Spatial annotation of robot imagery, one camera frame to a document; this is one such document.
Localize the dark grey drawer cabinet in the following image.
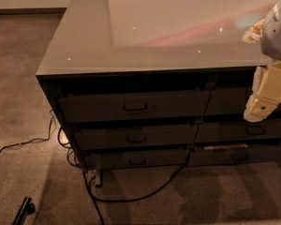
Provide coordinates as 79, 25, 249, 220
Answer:
36, 0, 281, 188

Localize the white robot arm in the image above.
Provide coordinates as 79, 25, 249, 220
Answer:
243, 0, 281, 123

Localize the black object on floor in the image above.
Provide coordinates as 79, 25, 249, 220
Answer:
12, 197, 36, 225

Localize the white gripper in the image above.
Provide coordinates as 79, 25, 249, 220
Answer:
243, 19, 281, 123

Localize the thin black cable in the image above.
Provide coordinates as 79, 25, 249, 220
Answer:
0, 109, 82, 169

